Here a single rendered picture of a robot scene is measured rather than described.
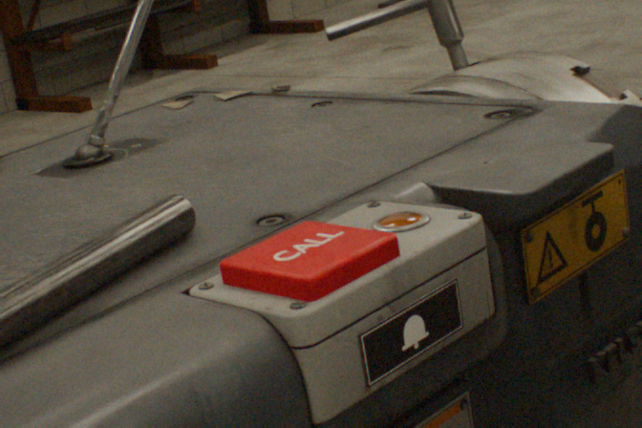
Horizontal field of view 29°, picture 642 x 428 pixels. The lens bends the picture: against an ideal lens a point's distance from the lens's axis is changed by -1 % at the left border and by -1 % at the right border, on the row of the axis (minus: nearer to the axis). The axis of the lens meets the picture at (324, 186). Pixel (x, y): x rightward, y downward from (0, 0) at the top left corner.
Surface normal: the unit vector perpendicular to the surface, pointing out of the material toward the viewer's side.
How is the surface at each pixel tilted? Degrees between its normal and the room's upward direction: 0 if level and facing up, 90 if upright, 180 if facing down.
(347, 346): 90
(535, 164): 0
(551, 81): 22
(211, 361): 43
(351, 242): 0
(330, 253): 0
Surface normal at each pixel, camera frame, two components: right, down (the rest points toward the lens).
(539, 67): 0.00, -0.91
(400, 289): 0.72, 0.08
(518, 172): -0.16, -0.95
